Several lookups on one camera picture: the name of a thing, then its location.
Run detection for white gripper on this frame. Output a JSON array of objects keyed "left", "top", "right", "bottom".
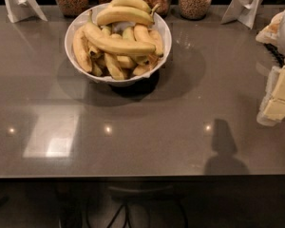
[{"left": 256, "top": 10, "right": 285, "bottom": 126}]

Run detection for rear yellow banana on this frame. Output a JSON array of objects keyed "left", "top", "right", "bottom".
[{"left": 109, "top": 0, "right": 151, "bottom": 13}]

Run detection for white sign stand left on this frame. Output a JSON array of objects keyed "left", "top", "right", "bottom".
[{"left": 5, "top": 0, "right": 47, "bottom": 23}]

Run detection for white sign stand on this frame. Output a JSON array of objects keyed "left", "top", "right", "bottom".
[
  {"left": 5, "top": 0, "right": 47, "bottom": 23},
  {"left": 221, "top": 0, "right": 263, "bottom": 29}
]

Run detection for left yellow banana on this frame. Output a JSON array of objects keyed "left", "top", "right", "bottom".
[{"left": 72, "top": 27, "right": 92, "bottom": 73}]

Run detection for long front yellow banana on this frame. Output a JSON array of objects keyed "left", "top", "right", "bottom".
[{"left": 84, "top": 11, "right": 156, "bottom": 55}]

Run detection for top yellow banana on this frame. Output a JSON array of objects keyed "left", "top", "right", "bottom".
[{"left": 95, "top": 6, "right": 155, "bottom": 26}]

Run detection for right yellow banana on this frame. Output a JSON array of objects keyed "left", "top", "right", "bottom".
[{"left": 134, "top": 24, "right": 163, "bottom": 57}]

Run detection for lower middle yellow banana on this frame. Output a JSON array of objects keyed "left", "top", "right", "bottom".
[{"left": 104, "top": 53, "right": 124, "bottom": 81}]

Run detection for glass jar of chickpeas right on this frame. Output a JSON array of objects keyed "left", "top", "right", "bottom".
[{"left": 179, "top": 0, "right": 212, "bottom": 20}]

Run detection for white sign stand right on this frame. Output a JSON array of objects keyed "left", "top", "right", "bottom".
[{"left": 221, "top": 0, "right": 263, "bottom": 29}]

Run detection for white bowl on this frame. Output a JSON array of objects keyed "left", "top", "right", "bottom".
[{"left": 65, "top": 4, "right": 172, "bottom": 86}]

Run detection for stool under table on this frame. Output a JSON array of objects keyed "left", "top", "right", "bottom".
[{"left": 98, "top": 181, "right": 189, "bottom": 228}]

